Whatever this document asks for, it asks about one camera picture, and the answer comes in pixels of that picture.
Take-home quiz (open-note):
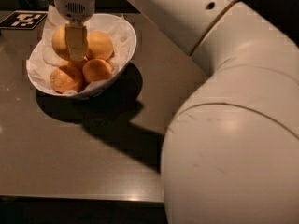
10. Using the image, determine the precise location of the white bowl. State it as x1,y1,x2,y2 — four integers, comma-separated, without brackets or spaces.
27,13,137,101

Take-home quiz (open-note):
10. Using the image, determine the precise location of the orange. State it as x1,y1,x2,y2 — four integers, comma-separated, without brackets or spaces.
86,31,114,60
51,25,70,60
50,65,83,93
82,59,112,83
61,57,88,70

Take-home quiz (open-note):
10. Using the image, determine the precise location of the white paper liner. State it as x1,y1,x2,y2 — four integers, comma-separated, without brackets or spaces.
26,5,135,98

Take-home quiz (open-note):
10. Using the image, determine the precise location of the black white fiducial marker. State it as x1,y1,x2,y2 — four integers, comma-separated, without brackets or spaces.
0,11,47,30

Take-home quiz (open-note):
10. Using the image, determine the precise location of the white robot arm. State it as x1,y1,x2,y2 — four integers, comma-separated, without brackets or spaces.
127,0,299,224

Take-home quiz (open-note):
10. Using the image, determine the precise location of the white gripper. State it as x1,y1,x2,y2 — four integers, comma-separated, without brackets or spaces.
54,0,96,61

